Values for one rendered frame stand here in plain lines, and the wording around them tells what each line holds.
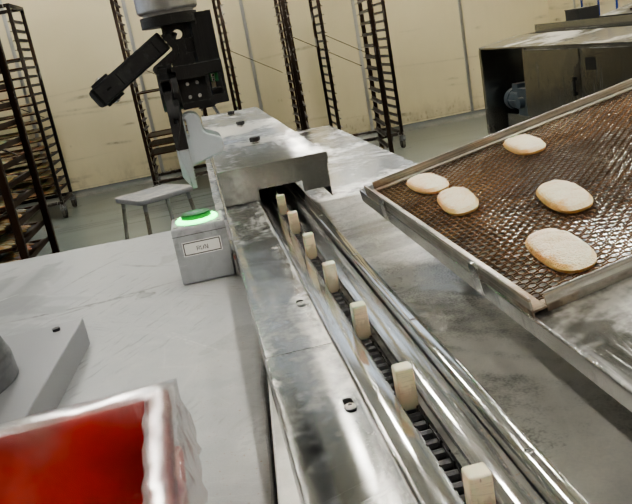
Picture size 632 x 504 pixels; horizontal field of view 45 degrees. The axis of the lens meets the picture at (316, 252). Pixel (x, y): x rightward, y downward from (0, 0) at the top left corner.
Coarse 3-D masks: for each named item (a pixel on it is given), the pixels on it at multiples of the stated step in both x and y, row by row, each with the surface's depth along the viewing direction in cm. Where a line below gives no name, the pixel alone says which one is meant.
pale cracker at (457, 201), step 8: (440, 192) 86; (448, 192) 84; (456, 192) 83; (464, 192) 82; (440, 200) 83; (448, 200) 81; (456, 200) 80; (464, 200) 79; (472, 200) 79; (448, 208) 79; (456, 208) 78; (464, 208) 78; (472, 208) 78
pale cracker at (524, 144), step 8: (520, 136) 95; (528, 136) 94; (504, 144) 96; (512, 144) 94; (520, 144) 92; (528, 144) 91; (536, 144) 90; (544, 144) 90; (512, 152) 93; (520, 152) 91; (528, 152) 89; (536, 152) 89
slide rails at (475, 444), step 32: (288, 192) 131; (320, 288) 78; (352, 288) 76; (384, 320) 66; (352, 352) 61; (416, 352) 59; (384, 384) 55; (416, 384) 54; (448, 384) 53; (384, 416) 50; (448, 416) 49; (416, 448) 46; (480, 448) 44; (416, 480) 42; (512, 480) 41
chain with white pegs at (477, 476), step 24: (288, 216) 106; (312, 240) 92; (312, 264) 90; (336, 288) 79; (360, 312) 65; (360, 336) 66; (384, 360) 61; (408, 384) 52; (408, 408) 53; (432, 432) 49; (456, 480) 44; (480, 480) 38
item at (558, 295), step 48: (624, 96) 100; (480, 144) 101; (576, 144) 87; (624, 144) 81; (384, 192) 98; (480, 192) 84; (528, 192) 77; (624, 192) 68; (432, 240) 73; (528, 288) 57; (576, 288) 52
